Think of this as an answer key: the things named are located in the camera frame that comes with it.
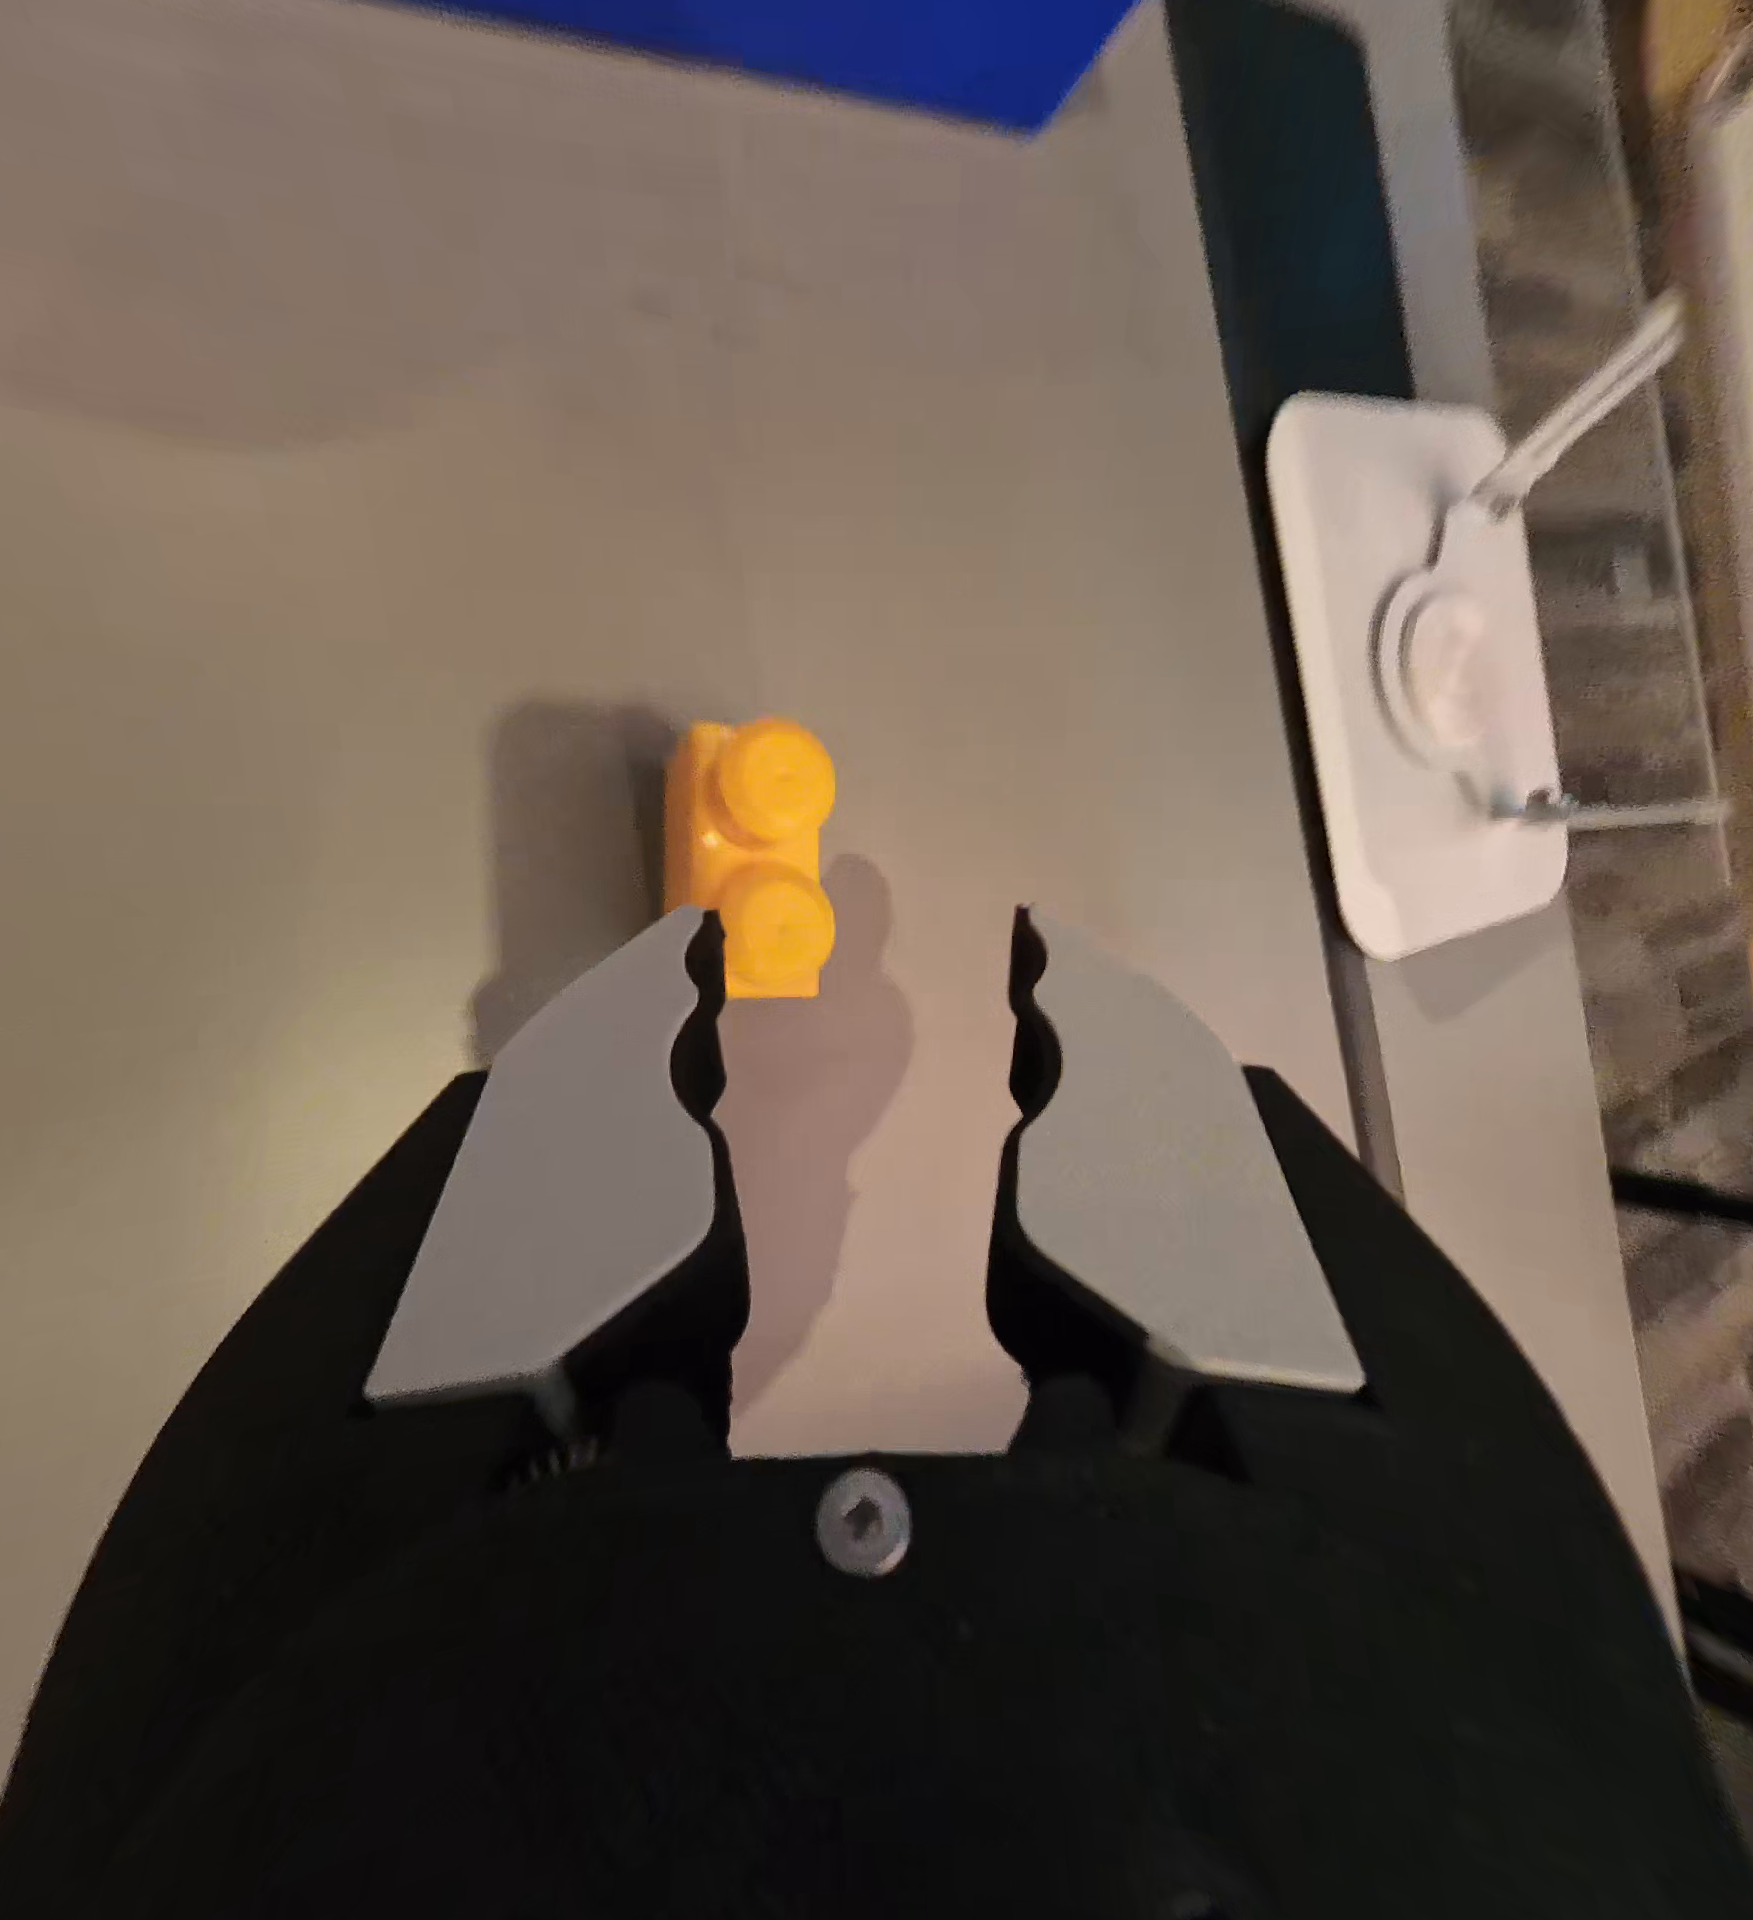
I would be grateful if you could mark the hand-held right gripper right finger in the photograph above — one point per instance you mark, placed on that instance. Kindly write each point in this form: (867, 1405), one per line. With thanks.
(1177, 1212)

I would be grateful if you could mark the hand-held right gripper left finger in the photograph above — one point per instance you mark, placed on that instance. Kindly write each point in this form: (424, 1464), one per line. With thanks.
(546, 1197)

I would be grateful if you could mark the blue plastic bin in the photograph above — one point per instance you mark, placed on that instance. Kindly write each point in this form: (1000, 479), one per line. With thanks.
(890, 52)

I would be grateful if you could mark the white stand base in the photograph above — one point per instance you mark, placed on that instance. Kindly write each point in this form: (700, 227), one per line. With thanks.
(1355, 837)

